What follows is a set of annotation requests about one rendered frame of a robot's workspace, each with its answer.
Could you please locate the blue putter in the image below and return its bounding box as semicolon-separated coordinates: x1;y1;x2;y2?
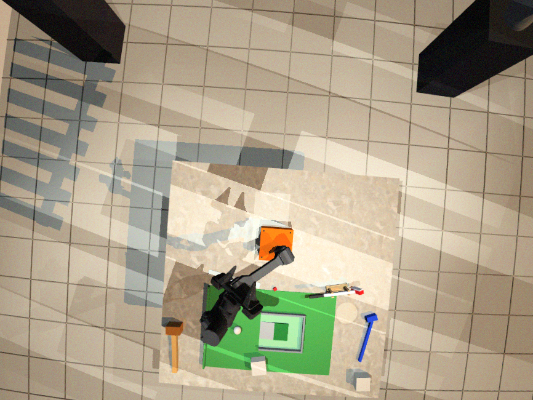
358;313;378;362

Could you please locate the red putter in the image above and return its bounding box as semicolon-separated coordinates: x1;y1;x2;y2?
309;286;364;298

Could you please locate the green putting mat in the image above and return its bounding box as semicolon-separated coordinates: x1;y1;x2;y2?
205;289;337;375

